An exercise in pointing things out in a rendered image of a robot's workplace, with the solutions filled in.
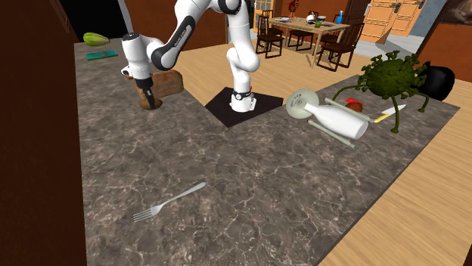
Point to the silver fork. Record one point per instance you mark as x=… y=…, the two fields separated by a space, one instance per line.
x=173 y=199

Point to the green oval fruit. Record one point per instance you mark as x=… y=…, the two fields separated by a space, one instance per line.
x=95 y=39

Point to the green spiky virus toy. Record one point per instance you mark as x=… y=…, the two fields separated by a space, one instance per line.
x=389 y=77

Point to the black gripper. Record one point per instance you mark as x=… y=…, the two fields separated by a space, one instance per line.
x=144 y=84

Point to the brown and red ball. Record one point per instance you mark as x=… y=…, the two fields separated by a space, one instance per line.
x=355 y=107

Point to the dark wooden chair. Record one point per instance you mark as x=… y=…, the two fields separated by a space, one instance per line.
x=266 y=37
x=343 y=46
x=300 y=37

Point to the orange panelled door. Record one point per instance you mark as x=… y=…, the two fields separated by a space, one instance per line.
x=383 y=18

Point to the wooden dining table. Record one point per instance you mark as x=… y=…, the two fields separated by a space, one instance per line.
x=306 y=26

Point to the orange glazed door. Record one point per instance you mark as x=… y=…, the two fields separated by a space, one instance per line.
x=262 y=9

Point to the black round pot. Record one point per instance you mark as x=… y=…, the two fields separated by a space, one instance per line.
x=439 y=83

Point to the teal flat book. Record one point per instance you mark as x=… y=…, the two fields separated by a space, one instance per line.
x=102 y=55

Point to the pale green round plate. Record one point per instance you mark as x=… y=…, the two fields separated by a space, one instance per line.
x=297 y=101

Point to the black robot stand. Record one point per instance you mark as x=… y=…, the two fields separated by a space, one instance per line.
x=225 y=112

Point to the pale green stick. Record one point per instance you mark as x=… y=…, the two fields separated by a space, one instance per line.
x=333 y=135
x=359 y=114

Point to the brown bread loaf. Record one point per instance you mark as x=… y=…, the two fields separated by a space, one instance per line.
x=167 y=83

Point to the brown round potato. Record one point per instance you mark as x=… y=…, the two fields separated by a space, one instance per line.
x=146 y=105

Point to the white bottle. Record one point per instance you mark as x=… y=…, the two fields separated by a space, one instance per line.
x=337 y=119

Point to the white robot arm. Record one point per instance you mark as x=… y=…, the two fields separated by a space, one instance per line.
x=241 y=44

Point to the dark framed wall picture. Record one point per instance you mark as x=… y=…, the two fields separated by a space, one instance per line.
x=459 y=11

